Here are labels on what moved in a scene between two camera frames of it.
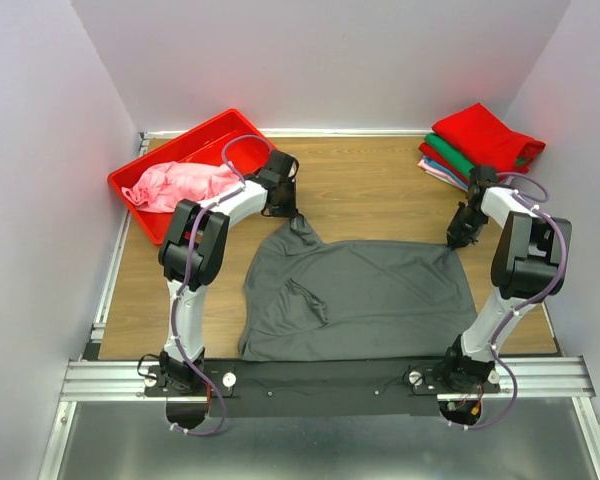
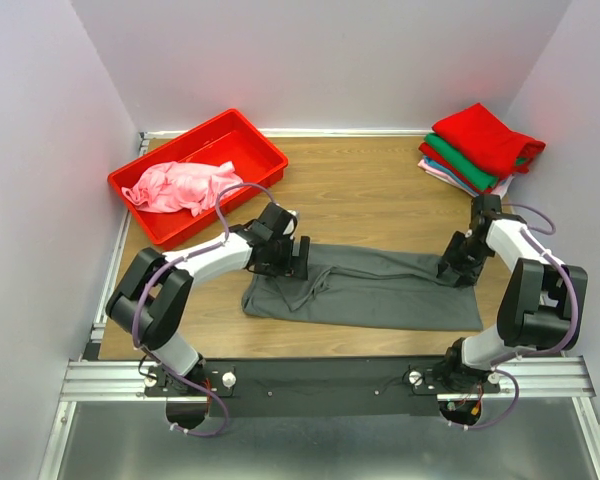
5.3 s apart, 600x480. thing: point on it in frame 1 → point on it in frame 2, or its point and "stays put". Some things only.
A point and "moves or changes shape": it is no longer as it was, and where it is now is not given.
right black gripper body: x=465 y=225 → x=473 y=259
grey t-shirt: x=305 y=299 moves or changes shape
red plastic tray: x=228 y=139 stays put
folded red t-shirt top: x=487 y=141 stays put
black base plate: x=302 y=388 stays put
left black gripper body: x=287 y=203 → x=279 y=260
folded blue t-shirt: x=444 y=169 stays put
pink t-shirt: x=161 y=186 stays put
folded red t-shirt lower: x=442 y=164 stays put
